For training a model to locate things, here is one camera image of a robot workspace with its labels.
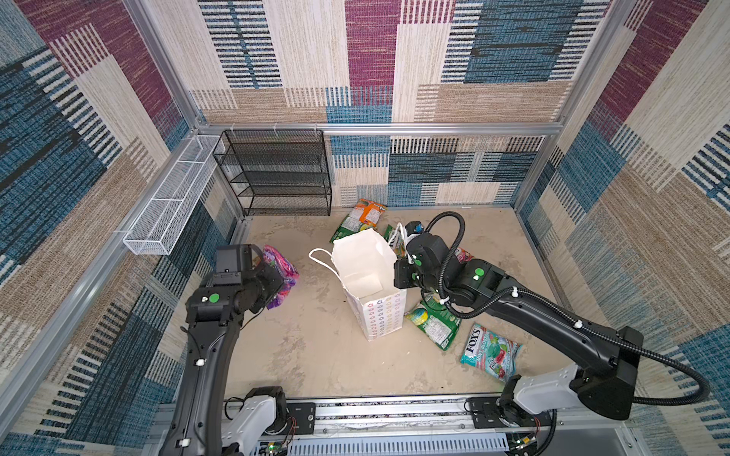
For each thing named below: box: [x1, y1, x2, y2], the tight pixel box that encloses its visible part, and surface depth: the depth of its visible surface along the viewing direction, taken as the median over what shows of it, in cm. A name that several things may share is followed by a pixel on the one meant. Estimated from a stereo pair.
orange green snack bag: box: [328, 198, 388, 244], surface depth 117 cm
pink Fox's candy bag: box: [454, 247, 475, 264], surface depth 104 cm
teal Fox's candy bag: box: [460, 323, 523, 383], surface depth 83 cm
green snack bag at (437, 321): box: [403, 296, 462, 352], surface depth 87 cm
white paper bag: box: [307, 228, 407, 342], surface depth 79 cm
